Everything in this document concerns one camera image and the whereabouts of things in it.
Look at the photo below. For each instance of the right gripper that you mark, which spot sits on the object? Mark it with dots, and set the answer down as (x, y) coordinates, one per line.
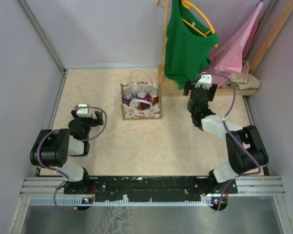
(210, 93)

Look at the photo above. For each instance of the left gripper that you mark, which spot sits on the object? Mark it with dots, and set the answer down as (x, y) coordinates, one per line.
(98, 115)

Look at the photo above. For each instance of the green glass bottle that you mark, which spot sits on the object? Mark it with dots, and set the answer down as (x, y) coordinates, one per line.
(190, 105)

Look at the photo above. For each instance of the red cola can front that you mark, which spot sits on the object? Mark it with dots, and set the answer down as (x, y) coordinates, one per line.
(135, 103)

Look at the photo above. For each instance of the red cola can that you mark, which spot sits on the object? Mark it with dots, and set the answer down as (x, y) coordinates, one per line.
(153, 96)
(135, 103)

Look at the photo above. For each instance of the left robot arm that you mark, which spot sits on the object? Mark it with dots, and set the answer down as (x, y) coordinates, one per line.
(53, 148)

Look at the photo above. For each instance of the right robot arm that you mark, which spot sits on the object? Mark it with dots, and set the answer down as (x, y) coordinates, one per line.
(245, 147)

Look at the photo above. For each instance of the red cola can in bag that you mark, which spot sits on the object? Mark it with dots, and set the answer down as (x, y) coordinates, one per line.
(153, 96)

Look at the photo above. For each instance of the canvas tote bag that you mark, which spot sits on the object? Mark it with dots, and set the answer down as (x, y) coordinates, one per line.
(149, 111)

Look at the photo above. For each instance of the green tank top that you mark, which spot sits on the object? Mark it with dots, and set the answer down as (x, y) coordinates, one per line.
(187, 52)

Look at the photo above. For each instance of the wooden clothes rack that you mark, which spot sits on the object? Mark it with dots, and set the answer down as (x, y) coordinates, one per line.
(274, 19)

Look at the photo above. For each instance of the pink shirt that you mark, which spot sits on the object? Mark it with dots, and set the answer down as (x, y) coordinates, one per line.
(229, 58)

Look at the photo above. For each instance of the beige cloth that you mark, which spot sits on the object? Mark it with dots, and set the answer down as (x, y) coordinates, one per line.
(244, 80)

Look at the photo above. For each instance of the purple soda can left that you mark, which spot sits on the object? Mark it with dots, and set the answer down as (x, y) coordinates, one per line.
(127, 96)

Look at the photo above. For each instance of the purple soda can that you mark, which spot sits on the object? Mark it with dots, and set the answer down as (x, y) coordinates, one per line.
(142, 96)
(127, 96)

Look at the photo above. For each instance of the purple soda can middle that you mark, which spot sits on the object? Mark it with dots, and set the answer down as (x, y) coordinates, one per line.
(142, 96)

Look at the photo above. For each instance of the yellow clothes hanger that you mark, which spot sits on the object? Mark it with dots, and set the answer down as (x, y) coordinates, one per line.
(202, 25)

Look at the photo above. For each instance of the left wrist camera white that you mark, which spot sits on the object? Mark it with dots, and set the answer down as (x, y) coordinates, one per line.
(82, 110)

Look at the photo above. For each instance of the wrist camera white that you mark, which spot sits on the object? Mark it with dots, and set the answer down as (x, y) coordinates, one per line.
(82, 110)
(204, 81)

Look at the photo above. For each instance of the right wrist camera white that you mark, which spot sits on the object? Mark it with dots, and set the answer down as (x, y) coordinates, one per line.
(204, 81)

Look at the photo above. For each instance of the white cable duct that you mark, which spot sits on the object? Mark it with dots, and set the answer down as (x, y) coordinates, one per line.
(85, 202)

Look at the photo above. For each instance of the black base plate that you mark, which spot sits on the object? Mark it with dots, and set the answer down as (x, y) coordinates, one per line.
(144, 188)

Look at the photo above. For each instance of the aluminium rail frame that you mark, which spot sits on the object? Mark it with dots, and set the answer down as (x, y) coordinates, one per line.
(246, 185)

